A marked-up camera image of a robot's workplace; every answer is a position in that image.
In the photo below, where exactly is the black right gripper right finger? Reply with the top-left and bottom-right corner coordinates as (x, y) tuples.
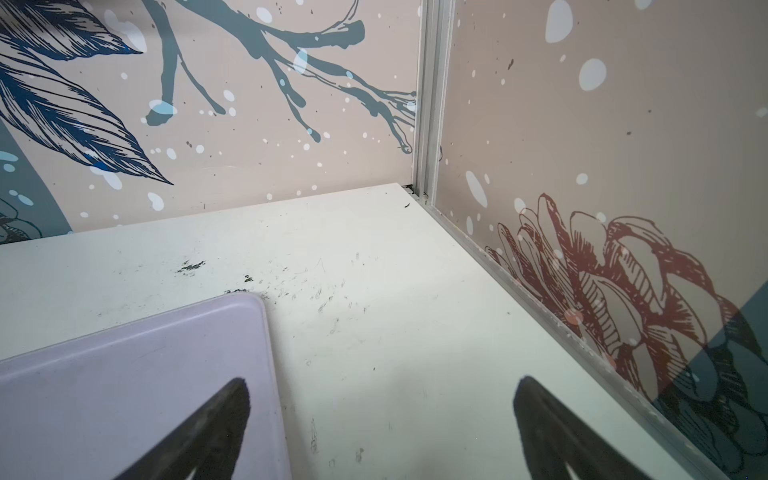
(513, 376), (649, 480)

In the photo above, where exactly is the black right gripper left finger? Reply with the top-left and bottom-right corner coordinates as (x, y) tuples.
(118, 378), (251, 479)

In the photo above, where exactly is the lilac plastic tray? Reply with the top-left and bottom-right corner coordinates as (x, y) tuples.
(1, 293), (291, 479)

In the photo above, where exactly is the aluminium frame corner post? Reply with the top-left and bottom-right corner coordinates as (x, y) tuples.
(412, 0), (456, 206)

